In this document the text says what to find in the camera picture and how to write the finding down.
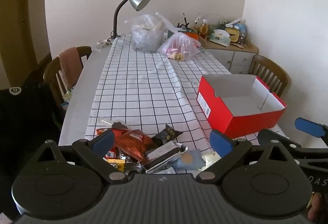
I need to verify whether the black snack packet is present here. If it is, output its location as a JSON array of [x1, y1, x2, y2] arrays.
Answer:
[[151, 124, 183, 147]]

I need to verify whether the orange container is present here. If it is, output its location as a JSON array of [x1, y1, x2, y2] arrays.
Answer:
[[168, 26, 200, 40]]

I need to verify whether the pale white snack packet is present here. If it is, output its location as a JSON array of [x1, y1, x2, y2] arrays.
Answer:
[[201, 152, 221, 170]]

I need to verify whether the white tube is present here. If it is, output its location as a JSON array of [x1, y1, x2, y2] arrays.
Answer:
[[225, 18, 243, 28]]

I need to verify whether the light blue cookie packet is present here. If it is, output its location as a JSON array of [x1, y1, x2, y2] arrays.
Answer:
[[174, 149, 205, 170]]

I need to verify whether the clear snack stick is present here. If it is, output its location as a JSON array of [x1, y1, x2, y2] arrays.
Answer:
[[100, 117, 130, 130]]

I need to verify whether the large clear plastic bag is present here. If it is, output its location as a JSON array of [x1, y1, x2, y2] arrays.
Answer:
[[124, 12, 175, 53]]

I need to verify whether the pink cloth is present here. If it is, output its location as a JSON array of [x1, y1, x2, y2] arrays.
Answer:
[[58, 47, 84, 88]]

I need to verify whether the orange red chip bag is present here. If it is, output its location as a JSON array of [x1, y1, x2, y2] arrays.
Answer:
[[96, 127, 129, 138]]

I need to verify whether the green white tissue box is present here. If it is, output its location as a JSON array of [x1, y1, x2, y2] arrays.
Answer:
[[210, 30, 231, 47]]

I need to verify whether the blue patterned package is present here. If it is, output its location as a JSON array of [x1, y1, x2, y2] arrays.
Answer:
[[236, 23, 248, 45]]

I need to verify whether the white corner cabinet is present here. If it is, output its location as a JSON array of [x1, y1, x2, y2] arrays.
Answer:
[[200, 39, 259, 76]]

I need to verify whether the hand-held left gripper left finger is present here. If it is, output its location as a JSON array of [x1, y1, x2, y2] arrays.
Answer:
[[35, 130, 130, 185]]

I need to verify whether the person's right hand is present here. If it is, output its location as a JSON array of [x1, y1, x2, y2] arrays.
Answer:
[[306, 192, 328, 224]]

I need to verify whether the yellow tissue holder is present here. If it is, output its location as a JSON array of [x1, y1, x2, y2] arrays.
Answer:
[[225, 26, 240, 42]]

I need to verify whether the white power strip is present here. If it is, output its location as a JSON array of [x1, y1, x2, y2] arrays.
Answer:
[[95, 39, 110, 50]]

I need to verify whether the red cardboard box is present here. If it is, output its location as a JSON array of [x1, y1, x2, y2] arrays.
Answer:
[[197, 74, 287, 138]]

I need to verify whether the amber liquid bottle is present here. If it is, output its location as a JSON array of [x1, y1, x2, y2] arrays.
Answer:
[[199, 19, 209, 40]]

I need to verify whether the yellow candy packet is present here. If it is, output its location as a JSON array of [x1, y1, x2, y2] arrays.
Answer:
[[106, 158, 126, 171]]

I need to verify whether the silver snack packet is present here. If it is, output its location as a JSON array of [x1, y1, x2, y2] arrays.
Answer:
[[145, 141, 187, 173]]

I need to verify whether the pink clear plastic bag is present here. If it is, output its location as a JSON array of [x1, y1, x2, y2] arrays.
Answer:
[[157, 32, 202, 62]]

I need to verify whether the dark red chip bag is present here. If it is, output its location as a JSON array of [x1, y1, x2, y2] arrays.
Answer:
[[113, 129, 154, 161]]

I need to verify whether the black jacket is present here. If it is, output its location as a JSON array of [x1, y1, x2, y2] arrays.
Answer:
[[0, 52, 64, 219]]

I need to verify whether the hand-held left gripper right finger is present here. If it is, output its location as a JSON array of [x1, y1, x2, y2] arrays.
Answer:
[[196, 130, 290, 185]]

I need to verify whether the black branch ornament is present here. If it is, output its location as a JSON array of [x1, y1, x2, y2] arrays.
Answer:
[[177, 12, 190, 29]]

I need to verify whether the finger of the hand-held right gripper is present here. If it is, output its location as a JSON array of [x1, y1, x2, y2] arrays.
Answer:
[[295, 118, 328, 146], [257, 129, 304, 156]]

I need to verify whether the wooden slatted chair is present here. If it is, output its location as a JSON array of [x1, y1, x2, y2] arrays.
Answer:
[[248, 55, 290, 97]]

